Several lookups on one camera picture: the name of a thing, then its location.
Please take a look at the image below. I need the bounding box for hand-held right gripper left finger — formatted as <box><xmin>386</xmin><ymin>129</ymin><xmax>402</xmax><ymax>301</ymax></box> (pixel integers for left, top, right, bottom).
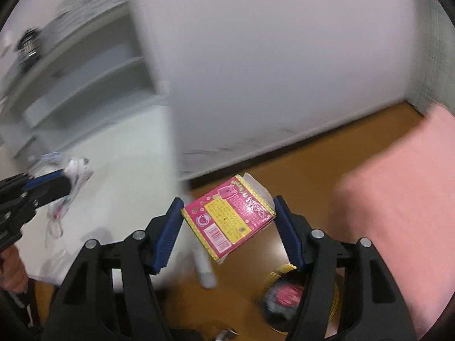
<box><xmin>42</xmin><ymin>197</ymin><xmax>185</xmax><ymax>341</ymax></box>

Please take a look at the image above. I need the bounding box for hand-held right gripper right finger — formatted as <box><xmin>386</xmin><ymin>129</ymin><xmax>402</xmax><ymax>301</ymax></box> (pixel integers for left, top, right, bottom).
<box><xmin>273</xmin><ymin>195</ymin><xmax>419</xmax><ymax>341</ymax></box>

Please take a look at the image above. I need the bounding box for person's left hand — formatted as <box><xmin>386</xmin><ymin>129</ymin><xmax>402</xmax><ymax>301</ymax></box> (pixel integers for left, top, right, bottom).
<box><xmin>0</xmin><ymin>246</ymin><xmax>29</xmax><ymax>292</ymax></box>

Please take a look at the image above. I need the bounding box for white desk leg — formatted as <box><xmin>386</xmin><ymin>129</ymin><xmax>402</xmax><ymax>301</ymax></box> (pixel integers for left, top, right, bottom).
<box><xmin>191</xmin><ymin>247</ymin><xmax>218</xmax><ymax>289</ymax></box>

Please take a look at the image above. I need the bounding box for blue and white wrapper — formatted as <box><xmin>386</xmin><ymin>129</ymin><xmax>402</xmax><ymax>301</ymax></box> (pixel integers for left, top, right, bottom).
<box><xmin>35</xmin><ymin>151</ymin><xmax>65</xmax><ymax>168</ymax></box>

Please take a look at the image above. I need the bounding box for yellow rimmed trash bin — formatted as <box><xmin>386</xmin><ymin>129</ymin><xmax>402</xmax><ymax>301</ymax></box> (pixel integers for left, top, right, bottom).
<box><xmin>259</xmin><ymin>262</ymin><xmax>345</xmax><ymax>334</ymax></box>

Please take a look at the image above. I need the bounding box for pink printed box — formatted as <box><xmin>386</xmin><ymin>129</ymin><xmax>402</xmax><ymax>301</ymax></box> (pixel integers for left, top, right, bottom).
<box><xmin>181</xmin><ymin>172</ymin><xmax>277</xmax><ymax>264</ymax></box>

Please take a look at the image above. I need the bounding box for white desk shelf hutch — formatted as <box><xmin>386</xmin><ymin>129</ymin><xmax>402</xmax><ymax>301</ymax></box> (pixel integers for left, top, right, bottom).
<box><xmin>0</xmin><ymin>0</ymin><xmax>168</xmax><ymax>162</ymax></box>

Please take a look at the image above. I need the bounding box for black lantern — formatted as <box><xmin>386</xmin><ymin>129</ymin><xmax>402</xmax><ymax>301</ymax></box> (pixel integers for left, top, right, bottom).
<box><xmin>15</xmin><ymin>28</ymin><xmax>42</xmax><ymax>69</ymax></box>

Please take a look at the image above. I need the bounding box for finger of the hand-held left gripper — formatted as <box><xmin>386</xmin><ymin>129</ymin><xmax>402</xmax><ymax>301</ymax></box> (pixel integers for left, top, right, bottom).
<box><xmin>26</xmin><ymin>176</ymin><xmax>72</xmax><ymax>208</ymax></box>
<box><xmin>23</xmin><ymin>169</ymin><xmax>67</xmax><ymax>190</ymax></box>

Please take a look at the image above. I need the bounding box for pink blanket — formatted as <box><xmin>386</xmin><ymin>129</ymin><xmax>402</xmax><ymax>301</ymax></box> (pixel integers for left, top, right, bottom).
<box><xmin>334</xmin><ymin>102</ymin><xmax>455</xmax><ymax>340</ymax></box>

